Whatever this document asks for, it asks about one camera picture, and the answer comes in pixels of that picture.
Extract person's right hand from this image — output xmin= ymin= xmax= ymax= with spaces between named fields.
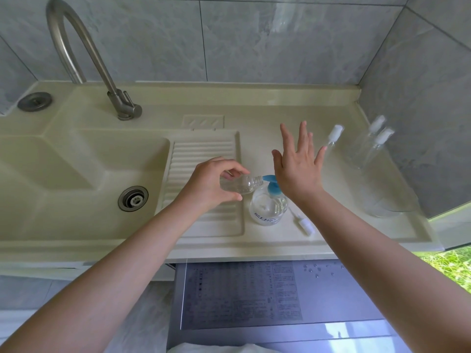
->
xmin=271 ymin=121 xmax=328 ymax=202

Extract person's left hand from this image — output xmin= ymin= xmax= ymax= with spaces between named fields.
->
xmin=175 ymin=156 xmax=251 ymax=214

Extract small clear bottle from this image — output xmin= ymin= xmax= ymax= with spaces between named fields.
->
xmin=323 ymin=124 xmax=345 ymax=151
xmin=219 ymin=174 xmax=265 ymax=196
xmin=347 ymin=129 xmax=375 ymax=163
xmin=355 ymin=142 xmax=384 ymax=170

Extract clear hand sanitizer pump bottle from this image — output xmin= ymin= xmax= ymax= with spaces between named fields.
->
xmin=249 ymin=175 xmax=289 ymax=227

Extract person's right forearm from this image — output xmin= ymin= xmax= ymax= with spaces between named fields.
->
xmin=298 ymin=189 xmax=471 ymax=353

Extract person's left forearm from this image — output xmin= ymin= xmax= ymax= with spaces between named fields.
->
xmin=0 ymin=200 xmax=201 ymax=353

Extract person's white shirt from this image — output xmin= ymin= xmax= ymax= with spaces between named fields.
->
xmin=171 ymin=343 xmax=273 ymax=353

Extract steel sink drain strainer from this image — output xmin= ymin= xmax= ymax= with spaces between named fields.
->
xmin=118 ymin=185 xmax=149 ymax=213

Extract grey washing machine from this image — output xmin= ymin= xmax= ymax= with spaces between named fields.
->
xmin=165 ymin=259 xmax=413 ymax=353

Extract cream sink with washboard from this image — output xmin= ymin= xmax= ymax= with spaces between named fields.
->
xmin=0 ymin=81 xmax=444 ymax=282

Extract curved steel faucet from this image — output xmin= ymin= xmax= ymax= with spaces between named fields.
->
xmin=46 ymin=0 xmax=143 ymax=121

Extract glass window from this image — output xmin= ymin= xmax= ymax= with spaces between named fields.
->
xmin=416 ymin=202 xmax=471 ymax=295

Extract white cabinet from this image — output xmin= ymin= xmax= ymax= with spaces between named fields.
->
xmin=0 ymin=262 xmax=176 ymax=282

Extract round steel hole cover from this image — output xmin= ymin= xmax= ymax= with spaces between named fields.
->
xmin=17 ymin=92 xmax=53 ymax=113

